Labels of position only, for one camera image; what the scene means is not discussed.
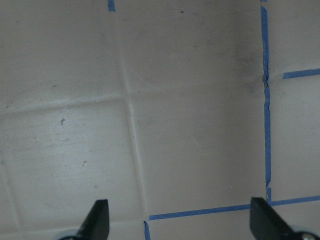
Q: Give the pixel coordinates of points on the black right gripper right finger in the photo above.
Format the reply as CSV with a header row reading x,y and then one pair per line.
x,y
266,224

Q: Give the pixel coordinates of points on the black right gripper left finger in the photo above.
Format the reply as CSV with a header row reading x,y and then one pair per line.
x,y
96,225

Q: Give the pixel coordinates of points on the brown paper table cover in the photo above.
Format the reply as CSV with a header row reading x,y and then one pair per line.
x,y
176,111

